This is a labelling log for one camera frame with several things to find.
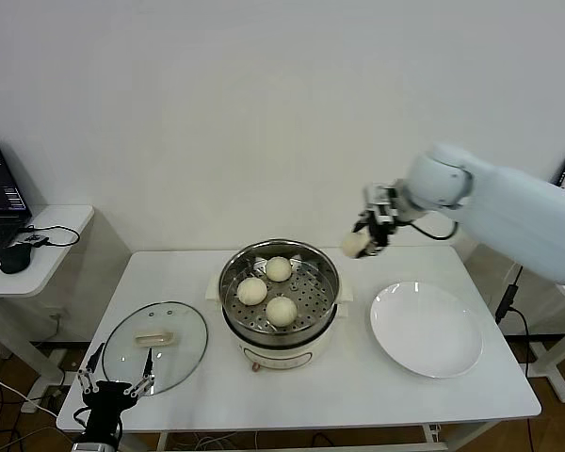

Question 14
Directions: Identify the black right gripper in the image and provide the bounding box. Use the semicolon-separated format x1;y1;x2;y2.
351;204;399;259

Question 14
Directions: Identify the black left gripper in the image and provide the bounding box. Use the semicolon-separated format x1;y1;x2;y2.
77;342;155;446

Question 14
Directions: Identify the white steamed baozi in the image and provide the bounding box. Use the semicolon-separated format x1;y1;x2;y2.
236;277;268;306
266;256;293;283
341;232;369;259
266;296;299;328

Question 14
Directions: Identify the round glass pot lid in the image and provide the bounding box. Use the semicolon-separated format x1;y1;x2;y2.
102;300;209;396

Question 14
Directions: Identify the stainless steel steamer basket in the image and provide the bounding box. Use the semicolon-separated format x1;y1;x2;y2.
218;238;341;336

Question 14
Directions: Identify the white round plate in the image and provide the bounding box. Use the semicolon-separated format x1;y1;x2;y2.
369;281;484;379

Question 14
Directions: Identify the white side table with mouse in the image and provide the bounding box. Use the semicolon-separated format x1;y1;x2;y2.
0;204;132;401

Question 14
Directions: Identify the cream electric cooker base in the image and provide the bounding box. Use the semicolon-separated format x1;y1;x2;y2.
205;272;355;373

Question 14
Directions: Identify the black computer mouse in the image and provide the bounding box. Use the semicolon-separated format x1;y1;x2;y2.
0;244;33;275

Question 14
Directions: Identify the black laptop beside mouse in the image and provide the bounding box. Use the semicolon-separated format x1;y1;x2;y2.
0;137;33;279

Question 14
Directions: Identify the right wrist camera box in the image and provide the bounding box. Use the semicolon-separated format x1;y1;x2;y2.
361;185;396;211

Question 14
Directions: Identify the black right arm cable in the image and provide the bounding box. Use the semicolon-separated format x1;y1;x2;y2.
407;220;460;241

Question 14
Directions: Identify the black cable with hub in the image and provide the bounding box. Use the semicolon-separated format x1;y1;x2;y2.
18;224;82;250

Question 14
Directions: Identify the black cable with adapter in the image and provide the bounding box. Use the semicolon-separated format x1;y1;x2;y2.
493;267;533;378

